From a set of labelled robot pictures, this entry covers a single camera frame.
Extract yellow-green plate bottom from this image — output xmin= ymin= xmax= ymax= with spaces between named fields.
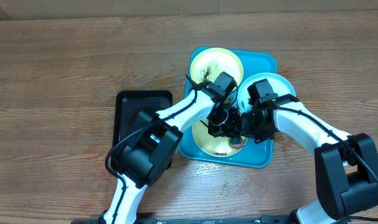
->
xmin=192 ymin=119 xmax=247 ymax=157

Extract yellow-green plate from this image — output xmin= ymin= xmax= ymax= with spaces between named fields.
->
xmin=189 ymin=47 xmax=243 ymax=86
xmin=192 ymin=119 xmax=247 ymax=157

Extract light blue plate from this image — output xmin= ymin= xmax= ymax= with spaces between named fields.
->
xmin=237 ymin=72 xmax=296 ymax=113

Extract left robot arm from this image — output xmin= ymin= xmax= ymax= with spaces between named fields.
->
xmin=98 ymin=87 xmax=244 ymax=223

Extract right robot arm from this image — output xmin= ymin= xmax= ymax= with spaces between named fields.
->
xmin=239 ymin=93 xmax=378 ymax=223

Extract teal plastic tray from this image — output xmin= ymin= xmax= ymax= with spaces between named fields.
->
xmin=178 ymin=49 xmax=277 ymax=168

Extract black plastic tray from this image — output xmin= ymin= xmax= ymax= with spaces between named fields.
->
xmin=112 ymin=90 xmax=173 ymax=170

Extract yellow-green plate top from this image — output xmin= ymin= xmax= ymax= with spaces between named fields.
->
xmin=189 ymin=47 xmax=243 ymax=86

